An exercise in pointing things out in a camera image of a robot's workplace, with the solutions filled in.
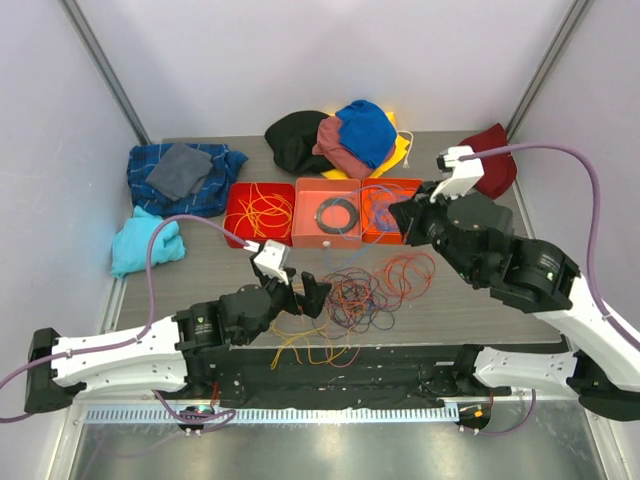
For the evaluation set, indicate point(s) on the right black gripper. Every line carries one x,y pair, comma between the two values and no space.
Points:
410,215

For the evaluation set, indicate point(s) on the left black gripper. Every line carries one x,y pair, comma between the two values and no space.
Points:
310,302

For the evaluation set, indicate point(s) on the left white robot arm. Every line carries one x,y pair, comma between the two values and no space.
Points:
174,354

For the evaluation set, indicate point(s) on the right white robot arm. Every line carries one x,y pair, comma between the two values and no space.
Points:
602,370

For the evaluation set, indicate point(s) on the orange plastic box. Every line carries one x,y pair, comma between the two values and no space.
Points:
376,195

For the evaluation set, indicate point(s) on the yellow cloth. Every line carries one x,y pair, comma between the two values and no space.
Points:
396,154

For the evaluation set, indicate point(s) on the salmon pink drawer box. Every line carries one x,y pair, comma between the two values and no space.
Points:
327,214

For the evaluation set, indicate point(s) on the dark red cloth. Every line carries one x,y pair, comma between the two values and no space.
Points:
499,170

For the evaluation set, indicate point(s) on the red plastic box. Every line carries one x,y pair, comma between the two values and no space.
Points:
261,211

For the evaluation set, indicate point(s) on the pink cloth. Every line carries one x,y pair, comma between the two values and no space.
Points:
344,163

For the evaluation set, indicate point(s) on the black cloth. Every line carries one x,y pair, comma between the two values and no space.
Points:
292,139

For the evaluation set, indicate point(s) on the blue striped cloth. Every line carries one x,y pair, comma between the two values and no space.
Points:
209,201

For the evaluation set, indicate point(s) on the grey cloth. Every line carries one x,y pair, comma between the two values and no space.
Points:
180,172

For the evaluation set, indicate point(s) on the cyan cloth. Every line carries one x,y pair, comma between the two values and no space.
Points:
129,247

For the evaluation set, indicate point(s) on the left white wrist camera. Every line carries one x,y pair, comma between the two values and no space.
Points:
268,261

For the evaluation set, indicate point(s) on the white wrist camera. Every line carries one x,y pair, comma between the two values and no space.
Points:
461,168
268,261

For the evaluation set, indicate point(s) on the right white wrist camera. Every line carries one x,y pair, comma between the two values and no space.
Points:
461,168

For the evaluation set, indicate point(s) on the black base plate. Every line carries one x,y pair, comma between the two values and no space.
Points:
386,377

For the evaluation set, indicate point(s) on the white slotted cable duct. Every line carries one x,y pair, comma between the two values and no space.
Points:
156,414

